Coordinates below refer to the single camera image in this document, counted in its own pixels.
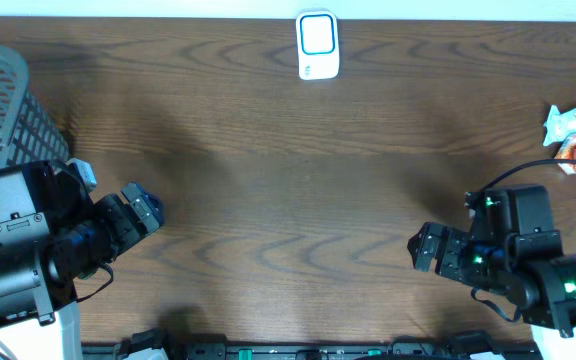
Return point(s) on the grey plastic basket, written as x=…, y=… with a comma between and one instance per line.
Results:
x=27, y=132

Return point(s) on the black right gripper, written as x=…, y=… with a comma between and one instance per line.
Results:
x=449, y=260

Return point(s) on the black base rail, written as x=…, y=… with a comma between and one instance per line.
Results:
x=293, y=350

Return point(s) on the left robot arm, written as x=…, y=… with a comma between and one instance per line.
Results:
x=51, y=233

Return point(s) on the orange Kleenex tissue pack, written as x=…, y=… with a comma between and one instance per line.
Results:
x=567, y=152

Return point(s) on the green wet wipes packet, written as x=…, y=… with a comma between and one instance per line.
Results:
x=559, y=125

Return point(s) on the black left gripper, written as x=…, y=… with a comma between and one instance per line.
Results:
x=132, y=214

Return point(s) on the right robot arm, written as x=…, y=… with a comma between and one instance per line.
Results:
x=513, y=250

